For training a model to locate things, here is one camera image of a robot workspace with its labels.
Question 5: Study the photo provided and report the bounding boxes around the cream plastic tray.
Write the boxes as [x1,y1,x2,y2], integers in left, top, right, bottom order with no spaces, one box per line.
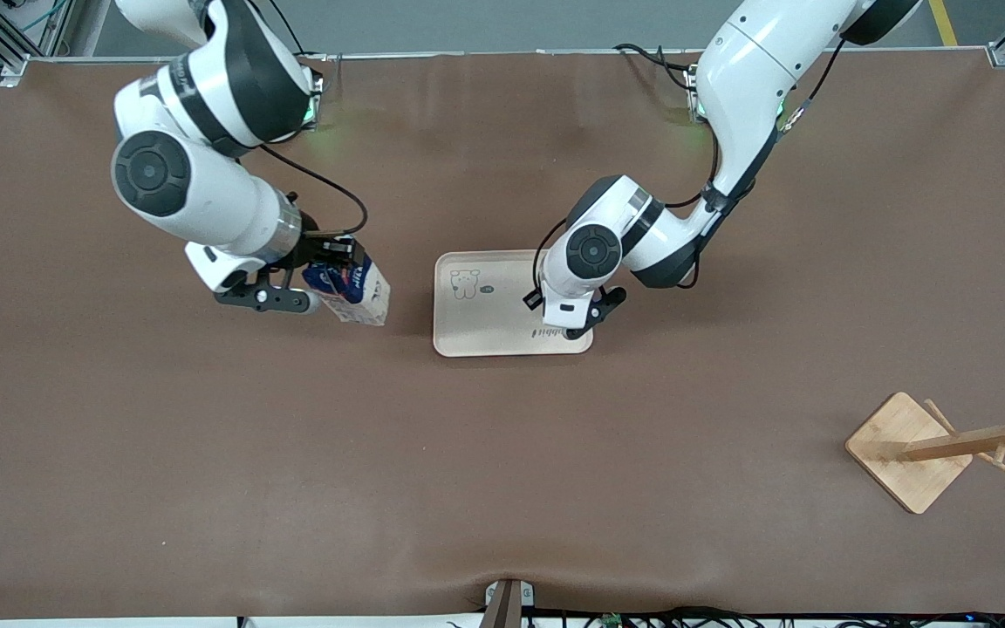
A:
[433,250,595,358]

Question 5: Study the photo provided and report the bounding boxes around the wooden cup rack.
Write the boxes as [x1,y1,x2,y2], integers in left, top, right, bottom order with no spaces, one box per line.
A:
[844,373,1005,515]

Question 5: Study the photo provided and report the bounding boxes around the black right base cable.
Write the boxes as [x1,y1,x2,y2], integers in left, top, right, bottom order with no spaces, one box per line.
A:
[271,0,329,62]

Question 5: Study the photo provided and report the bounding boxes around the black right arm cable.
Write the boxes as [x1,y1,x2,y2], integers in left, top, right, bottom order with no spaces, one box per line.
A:
[258,144,371,238]

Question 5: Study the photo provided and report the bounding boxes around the grey metal camera bracket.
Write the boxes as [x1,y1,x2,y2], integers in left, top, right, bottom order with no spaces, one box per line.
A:
[483,578,536,628]

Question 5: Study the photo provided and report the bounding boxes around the blue milk carton green cap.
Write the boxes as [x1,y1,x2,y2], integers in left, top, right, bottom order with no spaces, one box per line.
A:
[302,253,392,327]

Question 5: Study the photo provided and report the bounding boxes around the black left base cables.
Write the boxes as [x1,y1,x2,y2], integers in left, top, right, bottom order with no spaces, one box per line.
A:
[614,42,701,90]

